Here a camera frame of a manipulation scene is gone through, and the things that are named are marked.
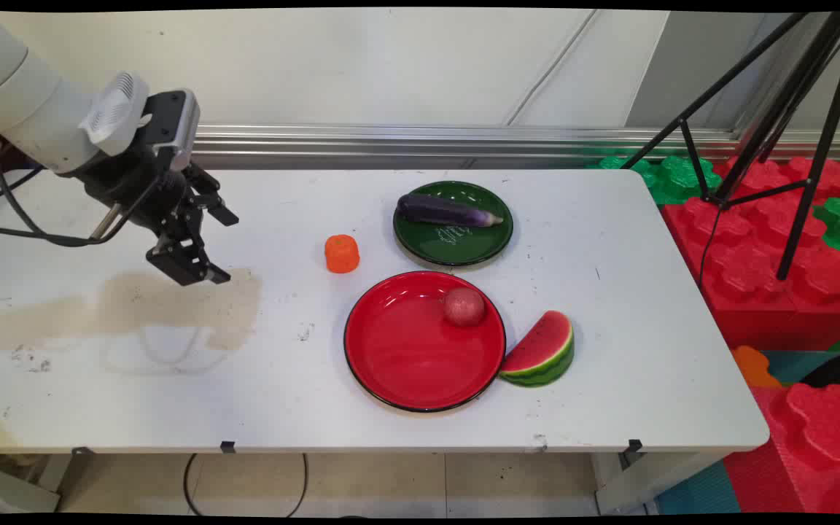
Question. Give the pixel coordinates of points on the orange foam piece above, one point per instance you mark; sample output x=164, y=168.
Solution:
x=754, y=367

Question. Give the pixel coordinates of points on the black table edge clip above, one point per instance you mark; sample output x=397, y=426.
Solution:
x=227, y=446
x=634, y=445

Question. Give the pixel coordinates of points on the orange toy carrot piece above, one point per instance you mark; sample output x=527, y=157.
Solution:
x=342, y=254

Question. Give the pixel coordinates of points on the purple toy eggplant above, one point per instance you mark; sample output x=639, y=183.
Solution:
x=442, y=211

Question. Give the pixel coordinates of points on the teal foam floor mat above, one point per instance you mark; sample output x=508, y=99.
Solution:
x=697, y=492

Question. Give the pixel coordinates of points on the toy watermelon slice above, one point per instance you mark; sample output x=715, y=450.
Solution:
x=540, y=354

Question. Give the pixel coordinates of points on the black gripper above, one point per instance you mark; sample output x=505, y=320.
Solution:
x=135, y=186

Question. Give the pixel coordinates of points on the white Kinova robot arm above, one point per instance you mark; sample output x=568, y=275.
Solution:
x=19, y=95

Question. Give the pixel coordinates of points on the red plate with black rim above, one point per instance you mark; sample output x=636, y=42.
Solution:
x=409, y=350

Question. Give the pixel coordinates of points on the dark green plate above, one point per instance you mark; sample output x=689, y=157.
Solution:
x=456, y=237

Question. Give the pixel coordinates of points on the aluminium wall rail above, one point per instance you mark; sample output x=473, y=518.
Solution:
x=464, y=142

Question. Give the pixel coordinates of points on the large red foam block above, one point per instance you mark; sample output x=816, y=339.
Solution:
x=755, y=270

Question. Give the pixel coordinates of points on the black tripod stand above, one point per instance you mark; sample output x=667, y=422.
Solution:
x=806, y=80

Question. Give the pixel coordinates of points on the red toy apple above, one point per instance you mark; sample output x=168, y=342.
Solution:
x=464, y=306

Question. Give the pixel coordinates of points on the silver black wrist camera box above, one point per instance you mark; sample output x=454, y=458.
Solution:
x=176, y=120

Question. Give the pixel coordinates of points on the white table leg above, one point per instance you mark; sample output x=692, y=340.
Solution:
x=646, y=481

